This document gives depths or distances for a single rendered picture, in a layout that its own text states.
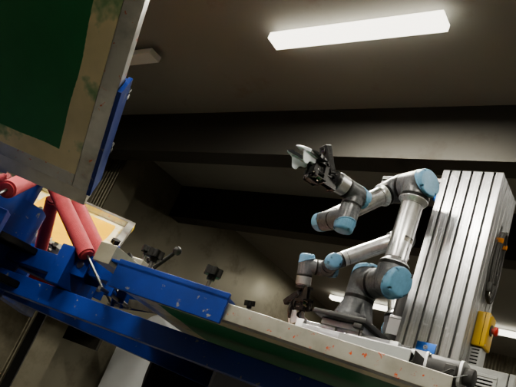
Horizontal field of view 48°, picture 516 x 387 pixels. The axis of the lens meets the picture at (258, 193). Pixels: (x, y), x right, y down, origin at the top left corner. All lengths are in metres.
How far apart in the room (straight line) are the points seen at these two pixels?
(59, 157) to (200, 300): 0.45
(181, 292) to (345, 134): 3.28
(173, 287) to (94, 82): 0.48
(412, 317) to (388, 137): 2.16
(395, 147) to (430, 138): 0.24
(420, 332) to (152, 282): 1.24
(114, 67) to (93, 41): 0.06
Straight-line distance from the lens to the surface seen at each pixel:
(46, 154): 1.41
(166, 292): 1.36
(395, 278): 2.18
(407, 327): 2.38
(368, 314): 2.27
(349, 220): 2.10
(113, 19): 1.19
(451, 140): 4.12
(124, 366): 6.87
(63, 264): 1.81
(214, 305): 1.31
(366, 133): 4.41
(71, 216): 1.86
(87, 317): 1.76
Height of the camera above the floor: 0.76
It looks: 21 degrees up
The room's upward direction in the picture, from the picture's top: 22 degrees clockwise
